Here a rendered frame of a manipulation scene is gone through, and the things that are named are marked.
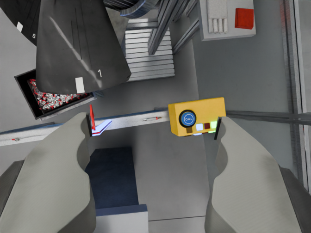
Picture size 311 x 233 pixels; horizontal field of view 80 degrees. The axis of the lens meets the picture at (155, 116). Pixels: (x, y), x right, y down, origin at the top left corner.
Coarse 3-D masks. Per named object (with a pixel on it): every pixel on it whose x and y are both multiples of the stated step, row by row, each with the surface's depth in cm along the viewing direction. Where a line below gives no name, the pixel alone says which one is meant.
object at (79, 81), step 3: (75, 78) 40; (78, 78) 40; (81, 78) 40; (78, 81) 40; (81, 81) 40; (78, 84) 40; (81, 84) 40; (78, 87) 40; (81, 87) 40; (78, 90) 40; (81, 90) 40
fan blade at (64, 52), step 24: (48, 0) 38; (72, 0) 38; (96, 0) 39; (48, 24) 39; (72, 24) 39; (96, 24) 39; (48, 48) 40; (72, 48) 39; (96, 48) 39; (120, 48) 39; (48, 72) 41; (72, 72) 40; (120, 72) 39
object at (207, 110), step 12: (168, 108) 63; (180, 108) 55; (192, 108) 56; (204, 108) 56; (216, 108) 57; (180, 120) 55; (204, 120) 57; (216, 120) 57; (180, 132) 56; (204, 132) 57
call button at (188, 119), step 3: (183, 114) 55; (186, 114) 55; (189, 114) 55; (192, 114) 55; (183, 117) 55; (186, 117) 55; (189, 117) 55; (192, 117) 55; (183, 120) 55; (186, 120) 55; (189, 120) 55; (192, 120) 55; (183, 123) 55; (186, 123) 55; (189, 123) 55; (192, 123) 55
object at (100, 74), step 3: (102, 66) 39; (96, 69) 39; (99, 69) 39; (102, 69) 39; (96, 72) 39; (99, 72) 39; (102, 72) 39; (96, 75) 39; (99, 75) 39; (102, 75) 39; (96, 78) 39; (99, 78) 39; (102, 78) 39
